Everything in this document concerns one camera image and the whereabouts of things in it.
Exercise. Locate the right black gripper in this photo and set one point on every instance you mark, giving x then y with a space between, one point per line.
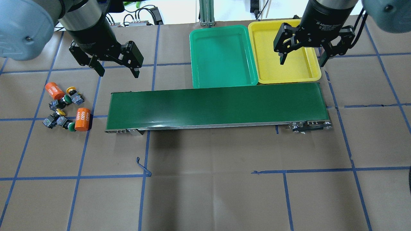
324 18

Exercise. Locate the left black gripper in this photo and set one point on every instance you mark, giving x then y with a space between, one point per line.
91 35

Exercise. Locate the yellow push button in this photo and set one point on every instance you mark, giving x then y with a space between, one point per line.
76 97
50 121

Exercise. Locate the orange cylinder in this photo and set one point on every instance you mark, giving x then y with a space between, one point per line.
54 90
83 116

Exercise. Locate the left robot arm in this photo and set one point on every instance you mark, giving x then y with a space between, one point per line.
28 25

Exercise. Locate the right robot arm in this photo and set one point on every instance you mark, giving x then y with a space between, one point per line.
392 16

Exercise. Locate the green conveyor belt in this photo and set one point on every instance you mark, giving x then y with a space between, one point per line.
300 106

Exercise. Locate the black power adapter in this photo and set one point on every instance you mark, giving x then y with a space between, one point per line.
157 16

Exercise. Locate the green plastic tray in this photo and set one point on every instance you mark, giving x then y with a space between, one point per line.
222 57

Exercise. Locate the aluminium frame post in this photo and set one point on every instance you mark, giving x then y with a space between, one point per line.
206 13

